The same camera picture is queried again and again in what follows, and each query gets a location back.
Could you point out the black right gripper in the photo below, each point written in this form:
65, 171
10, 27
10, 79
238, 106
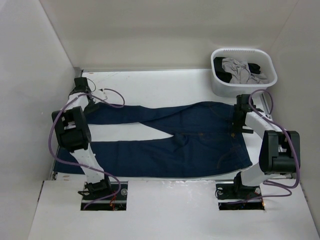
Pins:
236, 126

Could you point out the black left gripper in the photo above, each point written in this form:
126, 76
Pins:
92, 106

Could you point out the dark blue denim trousers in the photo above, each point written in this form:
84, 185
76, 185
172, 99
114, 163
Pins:
201, 141

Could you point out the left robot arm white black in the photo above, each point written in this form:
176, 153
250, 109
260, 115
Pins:
74, 136

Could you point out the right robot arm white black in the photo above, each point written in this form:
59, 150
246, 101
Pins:
279, 153

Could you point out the white plastic laundry basket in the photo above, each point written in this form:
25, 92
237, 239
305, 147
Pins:
250, 55

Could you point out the grey garment in basket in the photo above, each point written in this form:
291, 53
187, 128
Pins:
244, 73

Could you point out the black garment in basket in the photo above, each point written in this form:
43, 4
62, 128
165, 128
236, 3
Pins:
226, 76

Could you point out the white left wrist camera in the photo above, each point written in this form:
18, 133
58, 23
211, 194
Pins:
99, 96

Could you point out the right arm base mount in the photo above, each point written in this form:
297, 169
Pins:
232, 199

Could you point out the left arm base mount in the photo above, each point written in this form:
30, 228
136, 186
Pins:
117, 197

